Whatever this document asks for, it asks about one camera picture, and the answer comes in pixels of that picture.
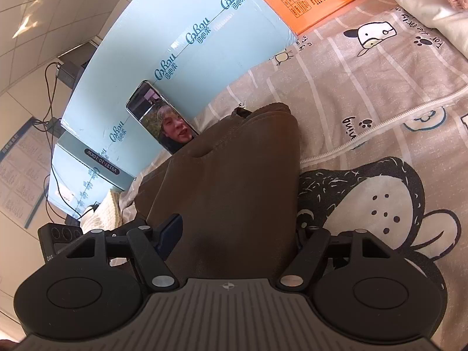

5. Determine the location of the smartphone leaning on box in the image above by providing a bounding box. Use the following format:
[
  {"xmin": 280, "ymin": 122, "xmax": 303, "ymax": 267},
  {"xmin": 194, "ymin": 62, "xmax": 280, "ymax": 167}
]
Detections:
[{"xmin": 126, "ymin": 80, "xmax": 198, "ymax": 154}]

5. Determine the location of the black cable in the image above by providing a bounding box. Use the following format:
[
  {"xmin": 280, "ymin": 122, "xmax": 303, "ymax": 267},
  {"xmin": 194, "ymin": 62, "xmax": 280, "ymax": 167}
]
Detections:
[{"xmin": 30, "ymin": 62, "xmax": 96, "ymax": 221}]

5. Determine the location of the brown leather jacket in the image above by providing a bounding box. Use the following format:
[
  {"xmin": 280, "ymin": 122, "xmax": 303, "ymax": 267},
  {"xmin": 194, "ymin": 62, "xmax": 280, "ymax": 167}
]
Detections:
[{"xmin": 134, "ymin": 103, "xmax": 300, "ymax": 281}]

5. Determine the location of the white folded garment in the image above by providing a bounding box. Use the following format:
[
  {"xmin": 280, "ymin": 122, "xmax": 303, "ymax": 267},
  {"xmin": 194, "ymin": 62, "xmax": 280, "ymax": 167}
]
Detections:
[{"xmin": 394, "ymin": 0, "xmax": 467, "ymax": 57}]

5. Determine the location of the black power adapter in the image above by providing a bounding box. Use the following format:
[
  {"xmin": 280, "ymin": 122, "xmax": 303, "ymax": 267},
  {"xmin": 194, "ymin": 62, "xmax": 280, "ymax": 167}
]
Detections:
[{"xmin": 58, "ymin": 42, "xmax": 98, "ymax": 90}]

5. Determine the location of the light blue Cobou box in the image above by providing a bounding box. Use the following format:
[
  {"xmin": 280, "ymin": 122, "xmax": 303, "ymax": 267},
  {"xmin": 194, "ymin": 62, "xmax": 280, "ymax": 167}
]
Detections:
[{"xmin": 48, "ymin": 0, "xmax": 295, "ymax": 217}]

